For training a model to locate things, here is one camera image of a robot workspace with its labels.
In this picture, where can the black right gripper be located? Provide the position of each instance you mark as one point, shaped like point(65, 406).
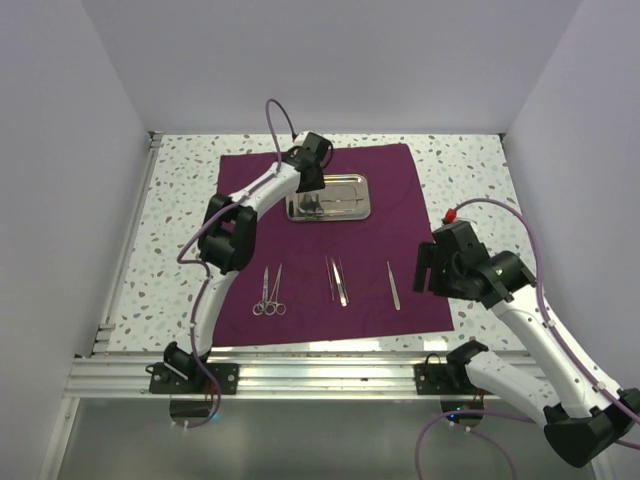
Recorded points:
point(429, 256)

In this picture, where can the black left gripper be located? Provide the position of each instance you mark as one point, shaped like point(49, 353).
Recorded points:
point(316, 184)

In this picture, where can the steel scalpel handle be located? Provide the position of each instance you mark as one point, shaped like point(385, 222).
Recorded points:
point(393, 288)

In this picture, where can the steel wide tweezers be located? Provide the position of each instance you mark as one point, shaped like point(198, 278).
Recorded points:
point(340, 285)

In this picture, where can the steel forceps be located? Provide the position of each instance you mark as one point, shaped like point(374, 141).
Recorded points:
point(330, 279)

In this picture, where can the purple surgical cloth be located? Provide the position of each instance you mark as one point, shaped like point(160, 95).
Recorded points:
point(398, 223)

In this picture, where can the steel ring-handled hemostat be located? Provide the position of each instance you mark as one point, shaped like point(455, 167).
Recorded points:
point(274, 305)

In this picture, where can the steel ring-handled scissors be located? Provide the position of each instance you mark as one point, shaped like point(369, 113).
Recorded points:
point(263, 305)

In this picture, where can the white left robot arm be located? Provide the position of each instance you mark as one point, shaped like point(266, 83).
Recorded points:
point(226, 242)

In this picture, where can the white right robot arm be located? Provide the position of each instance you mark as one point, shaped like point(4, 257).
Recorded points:
point(581, 409)

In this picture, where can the steel instruments in tray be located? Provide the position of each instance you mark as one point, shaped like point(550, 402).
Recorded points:
point(311, 205)

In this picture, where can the steel instrument tray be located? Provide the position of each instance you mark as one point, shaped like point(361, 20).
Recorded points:
point(345, 197)

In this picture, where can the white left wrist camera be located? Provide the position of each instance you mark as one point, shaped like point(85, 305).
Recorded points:
point(301, 138)

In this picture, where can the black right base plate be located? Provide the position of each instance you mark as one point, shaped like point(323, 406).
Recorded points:
point(435, 376)

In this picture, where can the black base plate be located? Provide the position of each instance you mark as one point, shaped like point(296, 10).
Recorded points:
point(165, 381)
point(435, 376)

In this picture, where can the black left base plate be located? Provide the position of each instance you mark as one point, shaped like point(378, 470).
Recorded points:
point(165, 381)

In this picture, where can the aluminium front rail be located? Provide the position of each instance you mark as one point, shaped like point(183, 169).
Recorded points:
point(262, 375)

